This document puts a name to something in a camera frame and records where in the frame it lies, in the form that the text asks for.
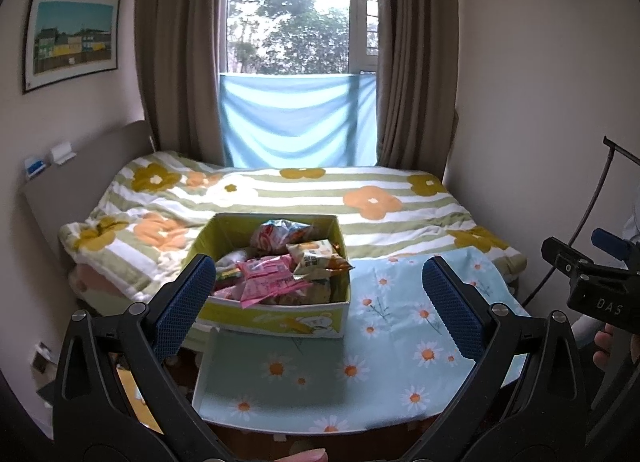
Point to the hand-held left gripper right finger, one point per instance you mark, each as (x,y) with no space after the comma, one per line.
(450,307)

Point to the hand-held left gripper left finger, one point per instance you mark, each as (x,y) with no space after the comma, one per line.
(185,307)

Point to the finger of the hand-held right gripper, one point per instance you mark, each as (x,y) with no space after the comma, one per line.
(565,262)
(610,244)

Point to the white blue snack packet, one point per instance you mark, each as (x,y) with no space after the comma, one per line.
(232,259)

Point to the pink striped snack packet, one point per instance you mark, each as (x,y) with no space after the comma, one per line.
(265,277)

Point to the green cardboard box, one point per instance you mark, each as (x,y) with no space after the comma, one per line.
(300,322)

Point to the pink white snack packet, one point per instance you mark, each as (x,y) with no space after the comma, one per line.
(277,237)

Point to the orange yellow snack packet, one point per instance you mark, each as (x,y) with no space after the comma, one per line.
(315,257)

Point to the person's right hand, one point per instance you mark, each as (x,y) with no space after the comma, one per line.
(602,344)

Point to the person's left hand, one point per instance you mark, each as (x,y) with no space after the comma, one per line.
(300,456)

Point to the light grey garment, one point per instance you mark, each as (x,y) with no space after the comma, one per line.
(632,222)

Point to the black clothes rack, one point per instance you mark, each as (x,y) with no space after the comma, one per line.
(622,151)

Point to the daisy print tablecloth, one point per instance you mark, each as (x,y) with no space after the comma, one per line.
(390,392)

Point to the grey bed headboard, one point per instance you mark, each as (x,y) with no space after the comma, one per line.
(85,192)

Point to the flower print striped blanket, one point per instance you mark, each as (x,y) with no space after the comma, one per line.
(300,192)

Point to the small blue item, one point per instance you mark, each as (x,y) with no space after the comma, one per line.
(36,167)

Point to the light blue cloth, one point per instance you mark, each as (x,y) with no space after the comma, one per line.
(295,117)

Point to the brown curtain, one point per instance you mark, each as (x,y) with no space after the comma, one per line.
(180,67)
(415,67)

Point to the window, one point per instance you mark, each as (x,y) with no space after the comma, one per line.
(290,7)

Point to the framed wall picture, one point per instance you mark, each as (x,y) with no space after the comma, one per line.
(72,39)

